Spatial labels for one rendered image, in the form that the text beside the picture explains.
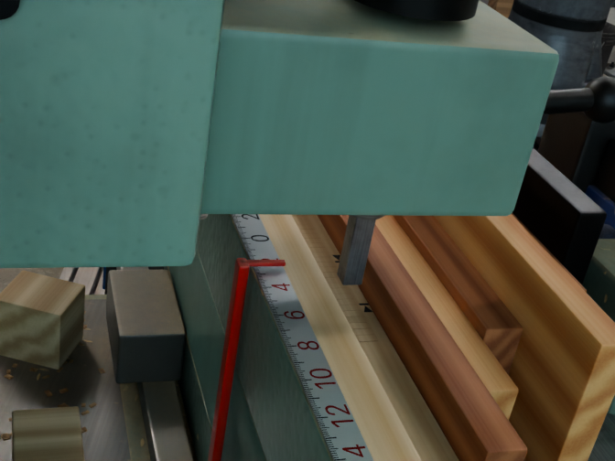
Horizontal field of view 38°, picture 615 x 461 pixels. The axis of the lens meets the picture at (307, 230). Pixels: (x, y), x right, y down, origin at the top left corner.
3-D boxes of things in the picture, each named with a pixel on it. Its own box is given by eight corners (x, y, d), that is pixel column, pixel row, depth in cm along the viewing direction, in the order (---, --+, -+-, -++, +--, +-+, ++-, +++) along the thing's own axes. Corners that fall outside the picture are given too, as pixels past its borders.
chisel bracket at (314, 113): (506, 251, 37) (566, 52, 33) (162, 254, 32) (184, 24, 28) (436, 172, 43) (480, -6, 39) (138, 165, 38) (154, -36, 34)
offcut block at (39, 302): (59, 370, 54) (60, 316, 52) (-6, 354, 54) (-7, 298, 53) (83, 337, 57) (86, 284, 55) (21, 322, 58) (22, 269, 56)
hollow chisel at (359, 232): (361, 284, 39) (384, 183, 37) (342, 285, 39) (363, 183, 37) (355, 273, 40) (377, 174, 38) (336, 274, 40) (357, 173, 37)
